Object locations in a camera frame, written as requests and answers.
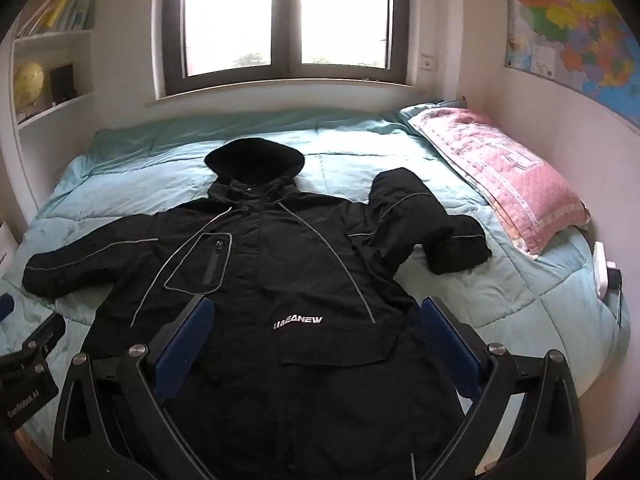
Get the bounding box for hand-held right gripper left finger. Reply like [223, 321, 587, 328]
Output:
[52, 294, 236, 480]

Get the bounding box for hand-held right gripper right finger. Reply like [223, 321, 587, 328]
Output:
[420, 296, 586, 480]

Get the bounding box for black hooded jacket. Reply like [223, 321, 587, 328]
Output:
[22, 137, 493, 480]

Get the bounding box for white power adapter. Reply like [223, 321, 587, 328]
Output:
[592, 241, 623, 298]

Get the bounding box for pink quilted pillow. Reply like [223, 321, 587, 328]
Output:
[407, 105, 591, 256]

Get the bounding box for light blue quilt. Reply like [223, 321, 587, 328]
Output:
[0, 107, 632, 461]

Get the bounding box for yellow globe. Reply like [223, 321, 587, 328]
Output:
[13, 62, 48, 111]

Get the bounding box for small black box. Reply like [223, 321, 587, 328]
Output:
[49, 63, 78, 103]

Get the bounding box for white bookshelf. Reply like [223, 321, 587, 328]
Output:
[0, 0, 99, 211]

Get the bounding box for row of books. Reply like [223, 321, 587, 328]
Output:
[15, 0, 96, 38]

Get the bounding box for dark framed window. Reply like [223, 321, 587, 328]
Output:
[145, 0, 441, 108]

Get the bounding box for colourful wall map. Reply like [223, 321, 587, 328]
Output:
[502, 0, 640, 128]

